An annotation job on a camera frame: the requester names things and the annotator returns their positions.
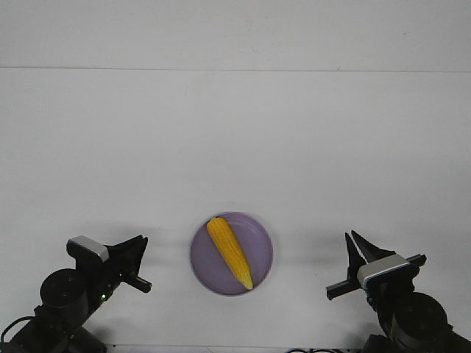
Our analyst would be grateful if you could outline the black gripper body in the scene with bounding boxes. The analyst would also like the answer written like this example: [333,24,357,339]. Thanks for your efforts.
[326,254,427,300]
[76,257,152,305]

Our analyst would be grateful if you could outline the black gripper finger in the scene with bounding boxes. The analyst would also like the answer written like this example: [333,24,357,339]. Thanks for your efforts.
[105,235,144,268]
[119,237,148,276]
[345,233,366,282]
[351,230,396,263]

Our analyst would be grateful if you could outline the purple round plate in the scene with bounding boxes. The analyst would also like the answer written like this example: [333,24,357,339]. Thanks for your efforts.
[190,212,274,296]

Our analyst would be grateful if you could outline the yellow corn cob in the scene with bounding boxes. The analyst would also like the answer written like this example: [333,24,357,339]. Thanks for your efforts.
[206,217,254,290]

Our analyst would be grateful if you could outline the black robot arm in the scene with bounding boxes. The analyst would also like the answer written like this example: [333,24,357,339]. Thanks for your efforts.
[326,230,470,352]
[1,235,152,352]

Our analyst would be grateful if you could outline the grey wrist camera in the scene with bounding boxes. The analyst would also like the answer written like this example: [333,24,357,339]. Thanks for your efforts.
[357,254,410,290]
[66,235,110,263]

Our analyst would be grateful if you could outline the black cables bottom edge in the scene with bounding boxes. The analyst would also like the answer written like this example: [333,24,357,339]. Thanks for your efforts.
[281,347,349,353]

